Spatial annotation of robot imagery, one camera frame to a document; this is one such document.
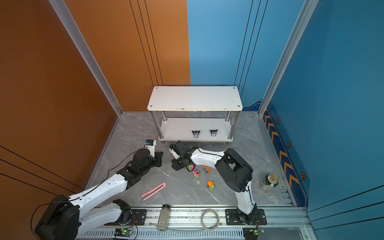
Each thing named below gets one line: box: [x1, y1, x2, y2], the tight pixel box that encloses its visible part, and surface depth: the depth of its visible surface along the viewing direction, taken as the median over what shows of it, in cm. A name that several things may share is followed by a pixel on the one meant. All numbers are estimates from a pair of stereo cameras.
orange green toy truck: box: [207, 180, 216, 192], surface depth 83 cm
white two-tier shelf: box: [147, 86, 243, 144], surface depth 96 cm
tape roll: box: [260, 173, 279, 192], surface depth 77 cm
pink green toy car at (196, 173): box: [192, 168, 201, 179], surface depth 88 cm
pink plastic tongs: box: [141, 182, 167, 201], surface depth 82 cm
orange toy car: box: [203, 165, 211, 174], surface depth 89 cm
